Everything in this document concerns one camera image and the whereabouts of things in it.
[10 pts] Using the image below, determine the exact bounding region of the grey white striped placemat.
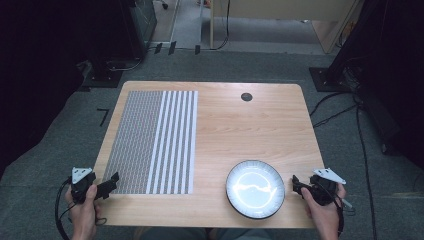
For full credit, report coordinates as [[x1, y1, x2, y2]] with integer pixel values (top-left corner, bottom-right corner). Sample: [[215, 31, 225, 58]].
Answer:
[[101, 90, 199, 196]]

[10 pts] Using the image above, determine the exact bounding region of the person's left hand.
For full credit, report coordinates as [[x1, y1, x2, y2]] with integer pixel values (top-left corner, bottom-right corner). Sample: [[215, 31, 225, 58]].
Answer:
[[64, 184, 102, 232]]

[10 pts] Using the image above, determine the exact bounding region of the person's right hand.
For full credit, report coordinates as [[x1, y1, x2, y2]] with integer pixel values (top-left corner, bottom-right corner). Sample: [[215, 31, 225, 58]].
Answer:
[[299, 182, 348, 233]]

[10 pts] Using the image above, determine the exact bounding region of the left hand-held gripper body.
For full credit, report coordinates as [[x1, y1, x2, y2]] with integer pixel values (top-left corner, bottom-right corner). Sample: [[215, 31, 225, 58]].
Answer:
[[70, 166, 98, 205]]

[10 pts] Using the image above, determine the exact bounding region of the black curtain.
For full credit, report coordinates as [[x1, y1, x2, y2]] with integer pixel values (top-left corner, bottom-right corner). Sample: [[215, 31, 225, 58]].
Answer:
[[0, 0, 148, 178], [328, 0, 424, 171]]

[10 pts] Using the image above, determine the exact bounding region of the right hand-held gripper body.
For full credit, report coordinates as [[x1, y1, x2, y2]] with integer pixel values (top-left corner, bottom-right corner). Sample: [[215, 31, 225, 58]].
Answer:
[[308, 167, 348, 207]]

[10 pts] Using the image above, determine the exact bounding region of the light wooden desk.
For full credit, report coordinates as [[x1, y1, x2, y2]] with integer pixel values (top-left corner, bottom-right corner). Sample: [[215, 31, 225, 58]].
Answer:
[[209, 0, 364, 55]]

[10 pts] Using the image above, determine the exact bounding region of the grey floor cable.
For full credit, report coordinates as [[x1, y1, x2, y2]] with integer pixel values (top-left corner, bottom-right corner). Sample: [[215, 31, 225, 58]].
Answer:
[[105, 56, 145, 73]]

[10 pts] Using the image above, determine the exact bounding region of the black hanging cable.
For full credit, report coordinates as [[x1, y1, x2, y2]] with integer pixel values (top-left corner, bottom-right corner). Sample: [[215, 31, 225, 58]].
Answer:
[[210, 0, 232, 52]]

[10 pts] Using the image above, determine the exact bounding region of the dark glass cabinet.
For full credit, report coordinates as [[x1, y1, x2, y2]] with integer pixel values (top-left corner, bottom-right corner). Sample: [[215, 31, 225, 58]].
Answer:
[[128, 0, 158, 52]]

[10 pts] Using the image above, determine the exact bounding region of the long black floor cable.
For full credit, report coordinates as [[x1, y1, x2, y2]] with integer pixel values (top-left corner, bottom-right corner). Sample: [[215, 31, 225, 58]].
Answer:
[[353, 96, 378, 240]]

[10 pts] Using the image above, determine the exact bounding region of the black stand base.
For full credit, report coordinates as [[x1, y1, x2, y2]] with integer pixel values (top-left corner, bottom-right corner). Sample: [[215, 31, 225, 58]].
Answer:
[[308, 66, 353, 93], [81, 59, 124, 89]]

